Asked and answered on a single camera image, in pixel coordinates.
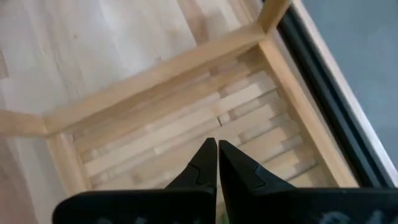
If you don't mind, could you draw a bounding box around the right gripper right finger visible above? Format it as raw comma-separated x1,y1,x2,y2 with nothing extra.
219,139,398,224

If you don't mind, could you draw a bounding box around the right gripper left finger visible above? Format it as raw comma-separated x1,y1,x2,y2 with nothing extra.
52,138,218,224

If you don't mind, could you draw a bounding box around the wooden slatted shelf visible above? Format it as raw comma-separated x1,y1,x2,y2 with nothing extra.
0,0,360,194

